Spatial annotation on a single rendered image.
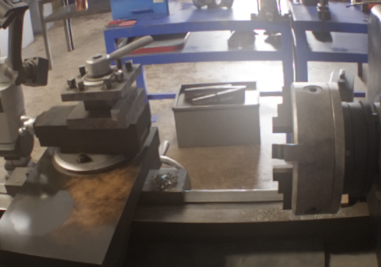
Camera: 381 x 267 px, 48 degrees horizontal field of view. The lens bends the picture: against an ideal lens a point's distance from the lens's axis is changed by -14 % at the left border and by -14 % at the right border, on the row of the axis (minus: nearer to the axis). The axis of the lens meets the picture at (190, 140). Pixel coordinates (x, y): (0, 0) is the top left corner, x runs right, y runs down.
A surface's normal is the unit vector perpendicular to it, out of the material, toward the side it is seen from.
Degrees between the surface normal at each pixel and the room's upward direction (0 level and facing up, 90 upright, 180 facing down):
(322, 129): 45
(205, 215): 0
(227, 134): 90
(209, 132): 90
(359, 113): 13
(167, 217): 0
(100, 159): 0
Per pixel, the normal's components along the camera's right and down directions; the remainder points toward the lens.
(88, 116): -0.11, -0.87
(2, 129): -0.17, 0.51
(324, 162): -0.18, 0.14
